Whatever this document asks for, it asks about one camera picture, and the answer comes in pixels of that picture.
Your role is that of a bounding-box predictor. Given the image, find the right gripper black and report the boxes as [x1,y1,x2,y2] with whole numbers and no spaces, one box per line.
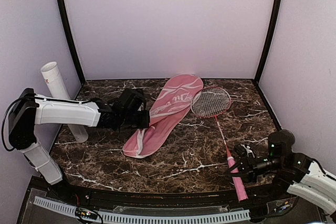
[225,153,284,184]

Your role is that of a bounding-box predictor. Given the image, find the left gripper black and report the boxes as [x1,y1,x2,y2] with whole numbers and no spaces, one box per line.
[120,109,150,128]

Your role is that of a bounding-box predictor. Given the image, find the pink racket bag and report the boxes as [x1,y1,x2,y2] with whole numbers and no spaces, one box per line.
[122,74,204,159]

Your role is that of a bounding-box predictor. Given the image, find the red badminton racket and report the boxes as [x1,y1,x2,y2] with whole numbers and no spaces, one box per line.
[191,87,248,202]

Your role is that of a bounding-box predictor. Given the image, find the white shuttlecock tube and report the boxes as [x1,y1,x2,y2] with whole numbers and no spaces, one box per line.
[40,61,89,143]

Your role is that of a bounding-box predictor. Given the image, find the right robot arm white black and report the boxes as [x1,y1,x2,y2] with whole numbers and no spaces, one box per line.
[225,130,335,221]

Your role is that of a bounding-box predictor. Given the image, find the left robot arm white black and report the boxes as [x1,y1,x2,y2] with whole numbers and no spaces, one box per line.
[1,88,150,201]

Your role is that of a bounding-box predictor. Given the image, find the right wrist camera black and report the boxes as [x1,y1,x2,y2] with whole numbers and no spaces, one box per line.
[234,144,256,158]

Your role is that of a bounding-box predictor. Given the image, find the grey slotted cable duct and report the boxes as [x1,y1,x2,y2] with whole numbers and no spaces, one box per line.
[33,196,250,223]

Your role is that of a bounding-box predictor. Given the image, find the black front rail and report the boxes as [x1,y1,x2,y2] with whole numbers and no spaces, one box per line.
[39,179,292,209]

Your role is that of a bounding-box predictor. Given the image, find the black left corner post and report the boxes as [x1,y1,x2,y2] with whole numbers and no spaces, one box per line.
[57,0,86,86]

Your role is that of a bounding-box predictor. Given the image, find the black corner post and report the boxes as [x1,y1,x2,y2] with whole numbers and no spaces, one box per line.
[57,0,86,86]
[252,0,286,84]

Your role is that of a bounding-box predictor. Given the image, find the black right corner post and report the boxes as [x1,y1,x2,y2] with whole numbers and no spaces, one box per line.
[252,0,286,84]

